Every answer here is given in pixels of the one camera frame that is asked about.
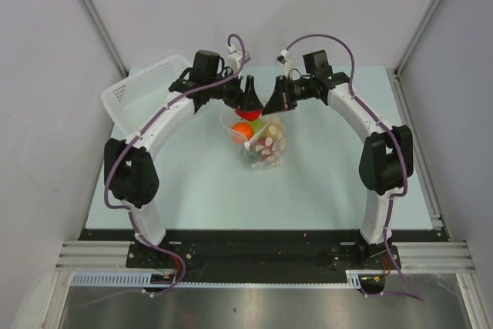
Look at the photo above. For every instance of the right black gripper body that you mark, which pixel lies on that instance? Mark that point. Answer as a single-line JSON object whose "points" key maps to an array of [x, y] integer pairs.
{"points": [[296, 91]]}

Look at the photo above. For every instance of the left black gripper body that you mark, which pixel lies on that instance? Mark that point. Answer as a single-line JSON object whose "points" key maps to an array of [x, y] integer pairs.
{"points": [[229, 92]]}

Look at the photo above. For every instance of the red apple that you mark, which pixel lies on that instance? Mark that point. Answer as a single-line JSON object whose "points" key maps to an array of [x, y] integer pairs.
{"points": [[265, 147], [248, 115]]}

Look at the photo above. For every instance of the yellow pear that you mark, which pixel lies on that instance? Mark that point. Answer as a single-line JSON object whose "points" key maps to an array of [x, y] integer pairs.
{"points": [[274, 130]]}

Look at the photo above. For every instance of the orange fruit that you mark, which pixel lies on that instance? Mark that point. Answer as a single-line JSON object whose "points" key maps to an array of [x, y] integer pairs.
{"points": [[241, 132]]}

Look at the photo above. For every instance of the clear dotted zip bag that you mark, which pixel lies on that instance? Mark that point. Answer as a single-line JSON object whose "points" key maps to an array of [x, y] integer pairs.
{"points": [[228, 118]]}

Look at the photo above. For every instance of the dark green lime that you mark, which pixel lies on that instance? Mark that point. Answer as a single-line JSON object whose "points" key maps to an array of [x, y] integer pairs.
{"points": [[250, 157]]}

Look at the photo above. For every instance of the white plastic basket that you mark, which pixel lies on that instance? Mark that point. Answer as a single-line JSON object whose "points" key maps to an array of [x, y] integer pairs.
{"points": [[134, 99]]}

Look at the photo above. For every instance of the light green apple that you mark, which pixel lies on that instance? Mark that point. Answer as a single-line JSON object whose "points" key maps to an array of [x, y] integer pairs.
{"points": [[256, 125]]}

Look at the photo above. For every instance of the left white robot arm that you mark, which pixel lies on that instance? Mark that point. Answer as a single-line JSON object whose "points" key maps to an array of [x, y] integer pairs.
{"points": [[130, 178]]}

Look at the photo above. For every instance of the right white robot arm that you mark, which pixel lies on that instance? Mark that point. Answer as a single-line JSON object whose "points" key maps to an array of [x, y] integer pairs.
{"points": [[387, 157]]}

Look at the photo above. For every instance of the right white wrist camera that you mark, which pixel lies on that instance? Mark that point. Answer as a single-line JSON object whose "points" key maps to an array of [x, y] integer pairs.
{"points": [[283, 59]]}

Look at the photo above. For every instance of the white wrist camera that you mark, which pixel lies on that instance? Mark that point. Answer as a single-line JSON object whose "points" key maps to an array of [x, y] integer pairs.
{"points": [[235, 58], [283, 59]]}

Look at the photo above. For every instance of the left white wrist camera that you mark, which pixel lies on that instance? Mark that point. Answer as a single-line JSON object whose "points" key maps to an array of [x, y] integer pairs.
{"points": [[235, 58]]}

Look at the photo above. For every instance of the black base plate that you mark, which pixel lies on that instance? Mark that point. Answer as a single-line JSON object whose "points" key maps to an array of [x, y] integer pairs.
{"points": [[263, 256]]}

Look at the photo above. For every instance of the white slotted cable duct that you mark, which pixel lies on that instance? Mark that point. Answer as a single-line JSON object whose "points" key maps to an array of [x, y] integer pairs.
{"points": [[151, 280]]}

